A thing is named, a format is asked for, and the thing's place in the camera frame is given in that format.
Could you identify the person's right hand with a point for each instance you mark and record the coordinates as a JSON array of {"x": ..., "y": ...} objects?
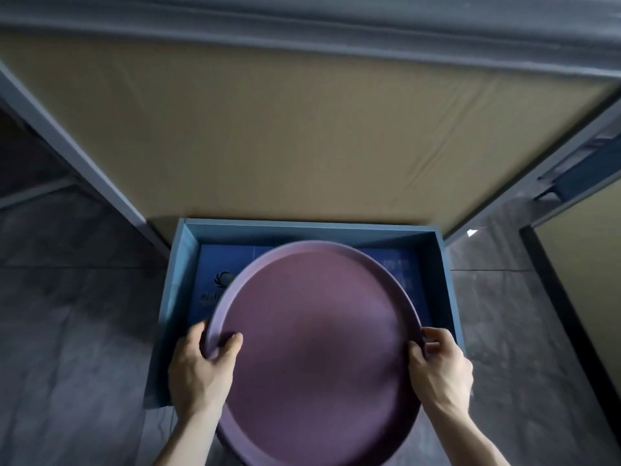
[{"x": 444, "y": 378}]

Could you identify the person's left hand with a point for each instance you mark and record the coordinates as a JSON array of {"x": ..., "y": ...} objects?
[{"x": 199, "y": 378}]

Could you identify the round purple tray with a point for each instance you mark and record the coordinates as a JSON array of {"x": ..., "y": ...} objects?
[{"x": 320, "y": 354}]

